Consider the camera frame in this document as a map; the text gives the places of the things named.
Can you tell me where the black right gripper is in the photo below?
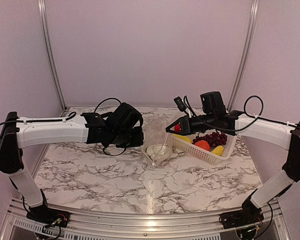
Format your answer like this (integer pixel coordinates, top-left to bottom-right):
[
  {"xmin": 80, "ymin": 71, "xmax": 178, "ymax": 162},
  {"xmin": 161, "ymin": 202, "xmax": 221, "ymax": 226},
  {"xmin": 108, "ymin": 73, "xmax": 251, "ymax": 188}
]
[{"xmin": 166, "ymin": 112, "xmax": 217, "ymax": 136}]

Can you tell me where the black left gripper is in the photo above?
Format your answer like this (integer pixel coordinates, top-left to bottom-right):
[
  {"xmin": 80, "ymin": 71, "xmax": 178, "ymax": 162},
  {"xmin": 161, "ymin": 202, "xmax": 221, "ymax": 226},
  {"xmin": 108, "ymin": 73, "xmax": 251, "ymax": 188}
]
[{"xmin": 110, "ymin": 125, "xmax": 144, "ymax": 148}]

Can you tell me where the red bell pepper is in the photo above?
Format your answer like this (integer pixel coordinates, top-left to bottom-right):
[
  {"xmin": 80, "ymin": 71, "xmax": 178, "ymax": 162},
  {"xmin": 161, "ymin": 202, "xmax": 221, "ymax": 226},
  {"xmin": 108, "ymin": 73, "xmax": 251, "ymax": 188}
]
[{"xmin": 174, "ymin": 124, "xmax": 181, "ymax": 133}]

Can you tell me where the orange tangerine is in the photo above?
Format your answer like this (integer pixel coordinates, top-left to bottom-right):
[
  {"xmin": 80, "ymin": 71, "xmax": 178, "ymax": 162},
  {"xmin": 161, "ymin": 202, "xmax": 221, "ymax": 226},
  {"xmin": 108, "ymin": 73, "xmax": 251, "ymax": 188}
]
[{"xmin": 194, "ymin": 140, "xmax": 210, "ymax": 151}]

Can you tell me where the clear zip top bag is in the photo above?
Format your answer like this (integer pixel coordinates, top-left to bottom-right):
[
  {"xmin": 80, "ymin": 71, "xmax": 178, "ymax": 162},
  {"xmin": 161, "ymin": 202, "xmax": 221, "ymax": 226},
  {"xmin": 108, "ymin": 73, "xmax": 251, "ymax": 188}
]
[{"xmin": 140, "ymin": 117, "xmax": 173, "ymax": 168}]

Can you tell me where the white green cabbage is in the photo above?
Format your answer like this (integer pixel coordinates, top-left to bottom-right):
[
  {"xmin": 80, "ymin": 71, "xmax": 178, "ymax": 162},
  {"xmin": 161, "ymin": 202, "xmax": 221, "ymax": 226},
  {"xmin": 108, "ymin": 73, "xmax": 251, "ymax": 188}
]
[{"xmin": 146, "ymin": 144, "xmax": 172, "ymax": 161}]

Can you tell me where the yellow lemon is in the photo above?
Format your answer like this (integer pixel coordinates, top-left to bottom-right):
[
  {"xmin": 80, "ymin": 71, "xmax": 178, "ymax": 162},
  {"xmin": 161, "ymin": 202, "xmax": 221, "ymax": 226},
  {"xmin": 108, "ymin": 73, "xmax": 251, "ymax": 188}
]
[{"xmin": 211, "ymin": 145, "xmax": 225, "ymax": 156}]

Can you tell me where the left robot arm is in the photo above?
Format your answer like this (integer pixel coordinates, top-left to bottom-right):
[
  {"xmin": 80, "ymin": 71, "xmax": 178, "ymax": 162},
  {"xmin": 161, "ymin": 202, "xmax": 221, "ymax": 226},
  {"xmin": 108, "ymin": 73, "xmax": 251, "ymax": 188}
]
[{"xmin": 0, "ymin": 102, "xmax": 144, "ymax": 223}]

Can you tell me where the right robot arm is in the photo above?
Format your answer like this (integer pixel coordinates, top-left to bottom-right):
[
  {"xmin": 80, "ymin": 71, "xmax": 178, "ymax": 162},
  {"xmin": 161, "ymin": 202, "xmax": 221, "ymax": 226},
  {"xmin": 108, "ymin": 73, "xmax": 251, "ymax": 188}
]
[{"xmin": 165, "ymin": 91, "xmax": 300, "ymax": 224}]

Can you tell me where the yellow banana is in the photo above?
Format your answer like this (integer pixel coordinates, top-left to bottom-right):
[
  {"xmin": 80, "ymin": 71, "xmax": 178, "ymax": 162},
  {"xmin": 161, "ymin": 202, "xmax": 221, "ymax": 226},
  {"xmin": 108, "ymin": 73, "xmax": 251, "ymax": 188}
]
[{"xmin": 172, "ymin": 134, "xmax": 192, "ymax": 144}]

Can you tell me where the white plastic basket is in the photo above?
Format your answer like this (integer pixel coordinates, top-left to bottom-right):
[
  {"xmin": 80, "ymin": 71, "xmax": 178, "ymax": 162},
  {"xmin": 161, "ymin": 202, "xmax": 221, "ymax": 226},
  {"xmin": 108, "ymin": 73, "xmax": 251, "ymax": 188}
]
[{"xmin": 172, "ymin": 129, "xmax": 237, "ymax": 165}]

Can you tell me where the purple grape bunch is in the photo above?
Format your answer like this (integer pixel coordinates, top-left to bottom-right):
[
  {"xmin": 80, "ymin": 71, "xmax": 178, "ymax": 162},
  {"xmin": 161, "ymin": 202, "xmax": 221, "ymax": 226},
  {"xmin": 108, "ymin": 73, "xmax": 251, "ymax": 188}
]
[{"xmin": 192, "ymin": 132, "xmax": 228, "ymax": 147}]

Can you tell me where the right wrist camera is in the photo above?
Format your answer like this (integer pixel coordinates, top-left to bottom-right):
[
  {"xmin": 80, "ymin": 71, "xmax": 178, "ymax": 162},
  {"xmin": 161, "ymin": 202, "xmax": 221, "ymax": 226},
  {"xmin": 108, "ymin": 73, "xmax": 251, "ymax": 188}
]
[{"xmin": 173, "ymin": 96, "xmax": 187, "ymax": 113}]

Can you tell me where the front aluminium rail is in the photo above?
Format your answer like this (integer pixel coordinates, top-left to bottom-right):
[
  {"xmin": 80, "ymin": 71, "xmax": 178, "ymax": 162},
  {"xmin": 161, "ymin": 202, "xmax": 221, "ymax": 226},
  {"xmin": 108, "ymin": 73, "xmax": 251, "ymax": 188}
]
[{"xmin": 0, "ymin": 197, "xmax": 291, "ymax": 240}]

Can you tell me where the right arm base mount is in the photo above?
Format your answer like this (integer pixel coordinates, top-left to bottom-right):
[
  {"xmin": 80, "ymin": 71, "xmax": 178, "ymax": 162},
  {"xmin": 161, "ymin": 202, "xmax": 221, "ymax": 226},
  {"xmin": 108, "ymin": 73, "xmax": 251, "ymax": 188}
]
[{"xmin": 219, "ymin": 210, "xmax": 264, "ymax": 229}]

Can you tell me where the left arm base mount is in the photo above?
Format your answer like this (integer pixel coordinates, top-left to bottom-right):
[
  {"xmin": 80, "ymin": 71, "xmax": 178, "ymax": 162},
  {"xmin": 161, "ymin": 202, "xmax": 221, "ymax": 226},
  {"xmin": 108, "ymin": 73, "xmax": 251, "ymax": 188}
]
[{"xmin": 26, "ymin": 208, "xmax": 70, "ymax": 228}]

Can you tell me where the right aluminium frame post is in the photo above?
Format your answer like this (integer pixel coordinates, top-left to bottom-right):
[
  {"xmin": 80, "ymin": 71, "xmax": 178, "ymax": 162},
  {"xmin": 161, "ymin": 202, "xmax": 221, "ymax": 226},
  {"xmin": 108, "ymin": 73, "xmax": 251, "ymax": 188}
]
[{"xmin": 227, "ymin": 0, "xmax": 260, "ymax": 111}]

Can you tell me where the aluminium frame post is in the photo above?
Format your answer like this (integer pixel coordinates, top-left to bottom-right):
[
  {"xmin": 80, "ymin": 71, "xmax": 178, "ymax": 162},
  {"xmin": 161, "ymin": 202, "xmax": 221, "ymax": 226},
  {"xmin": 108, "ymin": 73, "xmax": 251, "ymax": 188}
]
[
  {"xmin": 37, "ymin": 0, "xmax": 67, "ymax": 112},
  {"xmin": 227, "ymin": 0, "xmax": 260, "ymax": 111}
]

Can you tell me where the left aluminium frame post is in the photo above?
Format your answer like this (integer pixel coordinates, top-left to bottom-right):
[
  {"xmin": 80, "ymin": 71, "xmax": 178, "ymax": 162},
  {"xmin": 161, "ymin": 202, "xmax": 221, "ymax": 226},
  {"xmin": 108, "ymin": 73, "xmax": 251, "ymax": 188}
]
[{"xmin": 37, "ymin": 0, "xmax": 67, "ymax": 112}]

